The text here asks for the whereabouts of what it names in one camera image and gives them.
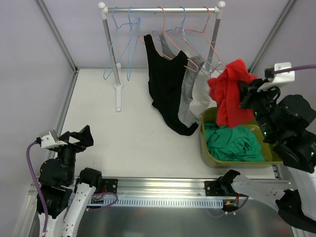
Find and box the red tank top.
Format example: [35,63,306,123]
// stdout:
[207,59,256,128]

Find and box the green tank top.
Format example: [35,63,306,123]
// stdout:
[204,123,265,162]

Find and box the light blue hanger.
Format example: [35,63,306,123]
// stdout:
[102,6,130,80]

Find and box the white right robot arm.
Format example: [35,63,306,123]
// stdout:
[219,79,316,233]

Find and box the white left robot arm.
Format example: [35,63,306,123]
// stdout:
[36,125,103,237]

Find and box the white tank top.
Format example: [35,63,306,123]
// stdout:
[189,74,211,120]

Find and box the pink hanger under black top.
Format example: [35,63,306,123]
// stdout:
[137,6,200,72]

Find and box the grey tank top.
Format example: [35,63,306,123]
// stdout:
[159,35,204,128]

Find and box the pink hanger under white top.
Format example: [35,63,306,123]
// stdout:
[175,6,228,75]

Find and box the black tank top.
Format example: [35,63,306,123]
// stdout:
[144,35,198,136]

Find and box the blue hanger under grey top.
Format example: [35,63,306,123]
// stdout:
[152,6,215,74]

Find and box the olive green plastic basket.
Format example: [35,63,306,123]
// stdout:
[200,107,283,168]

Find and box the silver clothes rack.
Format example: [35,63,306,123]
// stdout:
[98,1,226,112]

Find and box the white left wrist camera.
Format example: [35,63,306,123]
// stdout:
[35,130,67,149]

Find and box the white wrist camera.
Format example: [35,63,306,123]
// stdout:
[35,130,67,149]
[257,62,295,92]

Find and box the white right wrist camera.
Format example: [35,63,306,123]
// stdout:
[257,62,295,92]

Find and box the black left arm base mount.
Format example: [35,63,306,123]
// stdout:
[98,178,119,194]

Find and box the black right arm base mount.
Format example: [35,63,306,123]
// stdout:
[204,180,231,197]

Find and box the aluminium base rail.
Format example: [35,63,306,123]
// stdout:
[105,177,218,197]

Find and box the aluminium corner frame post right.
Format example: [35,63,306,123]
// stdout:
[248,0,297,73]

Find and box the aluminium corner frame post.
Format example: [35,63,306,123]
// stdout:
[35,0,78,72]
[248,0,297,73]

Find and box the white slotted cable duct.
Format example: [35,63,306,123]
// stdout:
[88,197,224,209]

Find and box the aluminium corner frame post left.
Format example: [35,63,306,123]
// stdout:
[35,0,78,72]

